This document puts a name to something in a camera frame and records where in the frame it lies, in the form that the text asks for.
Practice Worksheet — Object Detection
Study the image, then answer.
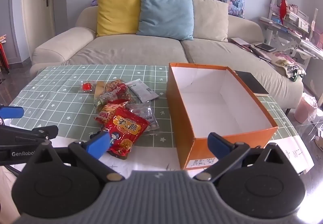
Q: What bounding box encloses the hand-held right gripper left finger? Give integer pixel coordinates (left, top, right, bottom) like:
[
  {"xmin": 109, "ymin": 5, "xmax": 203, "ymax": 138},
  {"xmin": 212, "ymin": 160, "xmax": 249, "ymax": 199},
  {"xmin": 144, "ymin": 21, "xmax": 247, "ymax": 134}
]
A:
[{"xmin": 26, "ymin": 131, "xmax": 125, "ymax": 181}]

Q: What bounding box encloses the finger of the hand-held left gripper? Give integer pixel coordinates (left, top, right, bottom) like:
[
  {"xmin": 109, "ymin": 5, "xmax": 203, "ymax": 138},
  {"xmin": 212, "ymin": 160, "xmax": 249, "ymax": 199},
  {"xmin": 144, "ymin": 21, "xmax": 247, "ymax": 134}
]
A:
[
  {"xmin": 0, "ymin": 125, "xmax": 59, "ymax": 147},
  {"xmin": 0, "ymin": 106, "xmax": 25, "ymax": 119}
]

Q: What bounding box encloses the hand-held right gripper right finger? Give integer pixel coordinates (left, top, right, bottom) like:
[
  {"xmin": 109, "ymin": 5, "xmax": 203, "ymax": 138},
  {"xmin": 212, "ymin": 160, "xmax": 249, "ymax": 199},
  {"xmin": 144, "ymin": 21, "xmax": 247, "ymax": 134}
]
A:
[{"xmin": 193, "ymin": 132, "xmax": 290, "ymax": 181}]

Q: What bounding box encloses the red noodle snack packet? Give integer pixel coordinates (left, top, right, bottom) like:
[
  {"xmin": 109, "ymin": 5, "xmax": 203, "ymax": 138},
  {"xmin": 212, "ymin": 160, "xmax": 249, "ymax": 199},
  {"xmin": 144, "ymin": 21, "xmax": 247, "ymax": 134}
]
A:
[{"xmin": 102, "ymin": 107, "xmax": 150, "ymax": 159}]

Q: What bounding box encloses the red striped fries snack packet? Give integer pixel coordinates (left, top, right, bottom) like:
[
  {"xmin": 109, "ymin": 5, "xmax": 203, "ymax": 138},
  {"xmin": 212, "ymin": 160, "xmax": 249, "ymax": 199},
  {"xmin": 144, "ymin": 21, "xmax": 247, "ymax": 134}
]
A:
[{"xmin": 94, "ymin": 103, "xmax": 128, "ymax": 125}]

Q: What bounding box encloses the clear green-edged snack packet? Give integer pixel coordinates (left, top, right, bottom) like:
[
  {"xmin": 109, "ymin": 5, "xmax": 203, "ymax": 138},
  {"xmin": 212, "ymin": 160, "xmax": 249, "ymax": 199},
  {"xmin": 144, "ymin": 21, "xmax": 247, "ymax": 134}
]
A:
[{"xmin": 94, "ymin": 93, "xmax": 137, "ymax": 112}]

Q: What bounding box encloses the clear packet of white balls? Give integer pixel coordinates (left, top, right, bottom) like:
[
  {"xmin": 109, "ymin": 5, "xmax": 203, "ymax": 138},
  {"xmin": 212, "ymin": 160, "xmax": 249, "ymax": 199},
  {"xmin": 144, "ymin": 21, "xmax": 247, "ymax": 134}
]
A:
[{"xmin": 126, "ymin": 103, "xmax": 160, "ymax": 135}]

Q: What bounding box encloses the orange cardboard box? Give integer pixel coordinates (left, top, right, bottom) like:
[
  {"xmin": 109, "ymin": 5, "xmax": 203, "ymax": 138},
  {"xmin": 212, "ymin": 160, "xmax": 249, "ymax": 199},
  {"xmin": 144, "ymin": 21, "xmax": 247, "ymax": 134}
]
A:
[{"xmin": 166, "ymin": 63, "xmax": 279, "ymax": 170}]

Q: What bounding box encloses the red braised meat packet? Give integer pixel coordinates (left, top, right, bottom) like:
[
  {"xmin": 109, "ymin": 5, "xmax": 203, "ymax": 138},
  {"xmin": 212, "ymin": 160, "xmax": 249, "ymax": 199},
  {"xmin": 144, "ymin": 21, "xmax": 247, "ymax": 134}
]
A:
[{"xmin": 105, "ymin": 79, "xmax": 132, "ymax": 100}]

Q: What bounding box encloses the white paper sheet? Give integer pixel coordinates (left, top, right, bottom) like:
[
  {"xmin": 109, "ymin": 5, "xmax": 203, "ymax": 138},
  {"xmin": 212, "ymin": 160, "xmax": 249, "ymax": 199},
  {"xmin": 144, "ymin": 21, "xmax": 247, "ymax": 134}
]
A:
[{"xmin": 45, "ymin": 135, "xmax": 315, "ymax": 177}]

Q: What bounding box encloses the clear bread packet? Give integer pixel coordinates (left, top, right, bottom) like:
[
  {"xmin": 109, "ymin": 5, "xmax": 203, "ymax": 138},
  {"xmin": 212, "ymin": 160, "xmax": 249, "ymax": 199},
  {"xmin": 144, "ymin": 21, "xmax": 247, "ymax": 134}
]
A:
[{"xmin": 93, "ymin": 81, "xmax": 106, "ymax": 100}]

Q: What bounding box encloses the small red jelly packet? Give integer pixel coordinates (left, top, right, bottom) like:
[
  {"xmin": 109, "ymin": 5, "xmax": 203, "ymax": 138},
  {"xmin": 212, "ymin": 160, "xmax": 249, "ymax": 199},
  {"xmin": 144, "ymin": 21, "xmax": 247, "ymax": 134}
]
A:
[{"xmin": 79, "ymin": 82, "xmax": 95, "ymax": 93}]

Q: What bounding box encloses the grey foil packet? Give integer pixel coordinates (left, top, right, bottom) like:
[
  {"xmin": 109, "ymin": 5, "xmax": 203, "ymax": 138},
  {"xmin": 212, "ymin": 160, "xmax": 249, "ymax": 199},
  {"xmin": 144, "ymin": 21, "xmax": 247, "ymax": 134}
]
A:
[{"xmin": 125, "ymin": 79, "xmax": 159, "ymax": 103}]

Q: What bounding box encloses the black notebook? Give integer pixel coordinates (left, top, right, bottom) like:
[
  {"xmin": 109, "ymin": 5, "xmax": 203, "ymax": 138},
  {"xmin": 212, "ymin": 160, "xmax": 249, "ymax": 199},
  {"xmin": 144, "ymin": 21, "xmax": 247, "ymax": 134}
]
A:
[{"xmin": 232, "ymin": 70, "xmax": 269, "ymax": 97}]

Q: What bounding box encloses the pink waste bin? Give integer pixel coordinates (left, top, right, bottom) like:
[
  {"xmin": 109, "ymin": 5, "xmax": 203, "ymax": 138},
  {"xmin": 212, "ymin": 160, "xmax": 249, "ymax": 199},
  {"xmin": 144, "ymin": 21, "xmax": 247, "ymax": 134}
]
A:
[{"xmin": 294, "ymin": 93, "xmax": 318, "ymax": 124}]

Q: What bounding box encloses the beige sofa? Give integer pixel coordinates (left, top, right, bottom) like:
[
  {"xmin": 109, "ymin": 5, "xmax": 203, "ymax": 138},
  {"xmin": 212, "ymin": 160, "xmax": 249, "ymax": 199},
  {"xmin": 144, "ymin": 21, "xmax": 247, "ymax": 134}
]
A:
[{"xmin": 30, "ymin": 6, "xmax": 304, "ymax": 111}]

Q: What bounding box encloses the thin pale book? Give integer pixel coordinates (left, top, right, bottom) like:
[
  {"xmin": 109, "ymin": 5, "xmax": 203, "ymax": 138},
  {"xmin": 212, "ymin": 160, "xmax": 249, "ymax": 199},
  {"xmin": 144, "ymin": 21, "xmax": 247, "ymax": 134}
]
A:
[{"xmin": 229, "ymin": 37, "xmax": 250, "ymax": 46}]

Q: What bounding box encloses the floral printed cloth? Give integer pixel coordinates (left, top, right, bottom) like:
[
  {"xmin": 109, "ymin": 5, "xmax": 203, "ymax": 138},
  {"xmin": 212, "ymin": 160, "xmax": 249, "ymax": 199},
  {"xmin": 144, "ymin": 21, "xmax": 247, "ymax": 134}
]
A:
[{"xmin": 267, "ymin": 51, "xmax": 307, "ymax": 81}]

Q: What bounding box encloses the tablet with dark screen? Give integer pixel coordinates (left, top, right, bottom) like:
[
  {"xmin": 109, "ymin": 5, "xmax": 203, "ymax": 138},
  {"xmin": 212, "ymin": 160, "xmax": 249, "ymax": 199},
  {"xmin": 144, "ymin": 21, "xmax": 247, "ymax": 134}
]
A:
[{"xmin": 254, "ymin": 42, "xmax": 277, "ymax": 52}]

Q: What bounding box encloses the beige pillow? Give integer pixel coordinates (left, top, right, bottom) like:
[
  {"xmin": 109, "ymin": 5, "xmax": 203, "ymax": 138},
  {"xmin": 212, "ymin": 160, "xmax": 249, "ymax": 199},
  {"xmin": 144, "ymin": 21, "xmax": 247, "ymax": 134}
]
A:
[{"xmin": 183, "ymin": 0, "xmax": 230, "ymax": 42}]

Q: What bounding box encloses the yellow pillow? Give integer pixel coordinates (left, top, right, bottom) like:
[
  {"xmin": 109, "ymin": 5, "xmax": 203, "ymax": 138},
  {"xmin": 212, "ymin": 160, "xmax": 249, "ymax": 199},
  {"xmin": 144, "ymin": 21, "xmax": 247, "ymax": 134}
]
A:
[{"xmin": 96, "ymin": 0, "xmax": 142, "ymax": 37}]

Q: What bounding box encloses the light blue pillow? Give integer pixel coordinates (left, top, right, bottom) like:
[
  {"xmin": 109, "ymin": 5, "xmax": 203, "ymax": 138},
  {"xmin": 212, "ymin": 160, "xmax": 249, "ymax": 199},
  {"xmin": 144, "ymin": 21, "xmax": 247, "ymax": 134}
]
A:
[{"xmin": 136, "ymin": 0, "xmax": 194, "ymax": 40}]

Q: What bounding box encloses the printed figure pillow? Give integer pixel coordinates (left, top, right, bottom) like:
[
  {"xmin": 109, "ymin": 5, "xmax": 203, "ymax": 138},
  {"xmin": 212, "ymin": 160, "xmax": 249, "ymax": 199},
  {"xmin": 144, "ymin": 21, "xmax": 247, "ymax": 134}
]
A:
[{"xmin": 218, "ymin": 0, "xmax": 246, "ymax": 19}]

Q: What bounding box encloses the red hanging ornament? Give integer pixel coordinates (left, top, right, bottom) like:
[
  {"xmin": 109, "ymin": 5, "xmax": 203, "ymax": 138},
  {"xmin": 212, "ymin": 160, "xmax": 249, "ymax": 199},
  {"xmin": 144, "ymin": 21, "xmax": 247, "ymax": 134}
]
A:
[{"xmin": 280, "ymin": 0, "xmax": 288, "ymax": 24}]

